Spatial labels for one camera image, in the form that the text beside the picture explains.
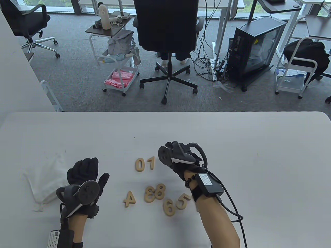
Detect black bag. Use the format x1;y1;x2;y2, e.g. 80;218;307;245
283;39;331;79

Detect clear plastic bag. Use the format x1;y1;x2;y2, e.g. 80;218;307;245
213;80;235;94

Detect ring-shaped wooden number block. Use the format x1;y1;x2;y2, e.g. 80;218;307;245
135;158;146;173

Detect light blue pouch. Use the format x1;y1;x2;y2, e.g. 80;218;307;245
100;53;125;65

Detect black computer tower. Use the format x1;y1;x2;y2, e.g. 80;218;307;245
227;17;288;92

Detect person's right hand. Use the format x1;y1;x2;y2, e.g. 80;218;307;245
165;141;208;182

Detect black forearm sensor box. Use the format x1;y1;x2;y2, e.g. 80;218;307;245
194;173;225;197
48;230;75;248

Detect black high-back office chair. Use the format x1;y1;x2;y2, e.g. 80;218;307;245
132;0;205;105

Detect clear blue plastic packets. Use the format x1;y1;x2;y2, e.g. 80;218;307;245
275;68;307;78

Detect black sensor cable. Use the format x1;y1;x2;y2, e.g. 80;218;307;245
207;169;248;248

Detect tangle of black cables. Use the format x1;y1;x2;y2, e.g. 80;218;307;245
193;0;229;80

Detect black mesh office chair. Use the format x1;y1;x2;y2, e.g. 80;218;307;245
0;0;61;58

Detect person's right forearm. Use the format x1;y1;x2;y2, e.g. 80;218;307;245
184;173;241;248

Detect white cart with dark top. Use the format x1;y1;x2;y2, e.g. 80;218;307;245
275;15;331;100
85;15;141;97

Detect white cloth drawstring bag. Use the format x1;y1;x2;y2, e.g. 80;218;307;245
23;152;71;213

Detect black monitor stand table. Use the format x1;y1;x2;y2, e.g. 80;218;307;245
248;0;302;25

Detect person's left hand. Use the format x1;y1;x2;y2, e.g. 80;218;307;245
67;158;110;219

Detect black bead bracelet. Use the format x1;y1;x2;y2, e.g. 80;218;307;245
184;175;198;190

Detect black grey hand controller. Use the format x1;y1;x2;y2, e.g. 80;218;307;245
56;180;101;219
158;141;208;171

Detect white flat box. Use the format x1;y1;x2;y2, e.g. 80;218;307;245
112;11;131;20

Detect grey backpack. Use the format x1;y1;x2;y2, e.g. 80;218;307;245
107;29;135;56

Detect pile of wooden number blocks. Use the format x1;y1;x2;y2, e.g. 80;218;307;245
144;183;192;217

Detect pink folded cloths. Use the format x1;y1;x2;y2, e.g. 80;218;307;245
104;71;135;89

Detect angular wooden number block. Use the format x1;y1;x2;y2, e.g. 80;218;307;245
123;191;137;208

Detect cream cylindrical bottle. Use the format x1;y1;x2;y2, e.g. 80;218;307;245
98;4;110;30

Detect person's left forearm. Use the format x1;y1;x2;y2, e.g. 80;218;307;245
68;213;88;244

